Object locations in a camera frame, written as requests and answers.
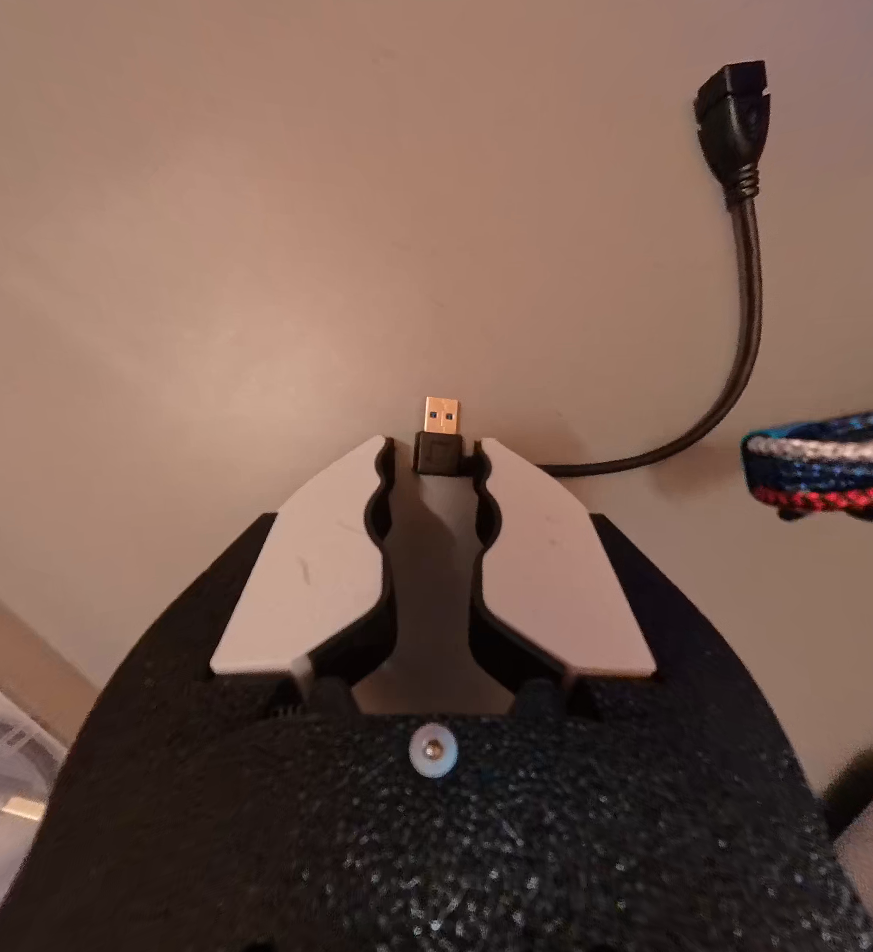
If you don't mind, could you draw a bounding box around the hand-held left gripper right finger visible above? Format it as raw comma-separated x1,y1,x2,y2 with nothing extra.
470,436,661,700

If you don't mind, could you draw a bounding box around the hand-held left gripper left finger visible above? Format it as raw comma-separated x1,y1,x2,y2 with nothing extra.
209,433,400,696

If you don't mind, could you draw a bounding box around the black usb cable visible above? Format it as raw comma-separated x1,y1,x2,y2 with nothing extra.
413,61,768,480

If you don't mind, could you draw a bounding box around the braided multicolour strap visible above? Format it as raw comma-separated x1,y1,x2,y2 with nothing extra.
740,408,873,523

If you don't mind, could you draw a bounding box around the grey cable with gold plug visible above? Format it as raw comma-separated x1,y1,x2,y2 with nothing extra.
0,710,47,823

